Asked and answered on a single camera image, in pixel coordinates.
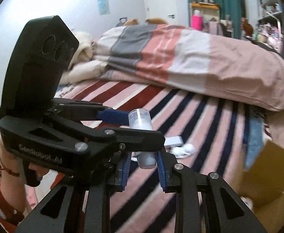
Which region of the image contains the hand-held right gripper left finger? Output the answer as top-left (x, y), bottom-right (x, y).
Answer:
top-left (15, 152), bottom-right (133, 233)

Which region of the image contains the yellow wooden shelf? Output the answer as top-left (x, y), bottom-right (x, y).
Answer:
top-left (190, 2), bottom-right (220, 30)

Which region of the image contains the round white earbuds case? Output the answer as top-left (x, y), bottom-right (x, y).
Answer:
top-left (170, 144), bottom-right (196, 158)

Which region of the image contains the small clear-capped white bottle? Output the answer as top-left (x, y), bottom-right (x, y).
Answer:
top-left (128, 109), bottom-right (157, 169)

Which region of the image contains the light blue wall poster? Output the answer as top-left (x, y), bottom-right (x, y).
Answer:
top-left (98, 0), bottom-right (110, 15)

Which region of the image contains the cream fleece blanket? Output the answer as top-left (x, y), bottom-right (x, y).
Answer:
top-left (58, 31), bottom-right (108, 84)

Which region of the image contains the striped pink grey duvet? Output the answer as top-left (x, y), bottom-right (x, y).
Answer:
top-left (92, 24), bottom-right (284, 112)

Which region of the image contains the white door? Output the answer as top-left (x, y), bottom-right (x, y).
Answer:
top-left (143, 0), bottom-right (178, 26)

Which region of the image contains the person's left hand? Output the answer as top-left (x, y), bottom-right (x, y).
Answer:
top-left (27, 164), bottom-right (51, 185)

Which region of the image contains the white plug adapter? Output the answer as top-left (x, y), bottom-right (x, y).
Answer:
top-left (164, 136), bottom-right (183, 148)

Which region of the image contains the person's left forearm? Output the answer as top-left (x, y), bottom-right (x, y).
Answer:
top-left (0, 148), bottom-right (27, 217)

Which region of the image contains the brown cardboard box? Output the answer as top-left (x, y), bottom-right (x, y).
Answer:
top-left (239, 139), bottom-right (284, 233)

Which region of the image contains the cluttered bookshelf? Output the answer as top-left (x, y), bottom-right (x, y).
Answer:
top-left (255, 0), bottom-right (284, 51)

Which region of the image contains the teal curtain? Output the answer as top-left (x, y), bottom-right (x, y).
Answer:
top-left (187, 0), bottom-right (243, 38)

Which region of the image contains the reddish brown plush toy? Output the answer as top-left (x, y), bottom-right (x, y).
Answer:
top-left (241, 17), bottom-right (254, 36)

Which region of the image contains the striped plush bed blanket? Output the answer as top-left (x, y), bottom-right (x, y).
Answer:
top-left (53, 79), bottom-right (271, 233)

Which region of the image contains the red string bracelet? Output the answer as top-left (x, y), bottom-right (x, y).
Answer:
top-left (0, 159), bottom-right (20, 176)

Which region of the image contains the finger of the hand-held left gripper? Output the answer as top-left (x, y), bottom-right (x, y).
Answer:
top-left (47, 114), bottom-right (166, 156)
top-left (51, 98), bottom-right (131, 127)

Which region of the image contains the bright pink box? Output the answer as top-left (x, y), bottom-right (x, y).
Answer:
top-left (192, 15), bottom-right (203, 30)

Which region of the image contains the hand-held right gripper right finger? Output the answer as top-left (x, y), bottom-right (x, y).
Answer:
top-left (156, 150), bottom-right (268, 233)

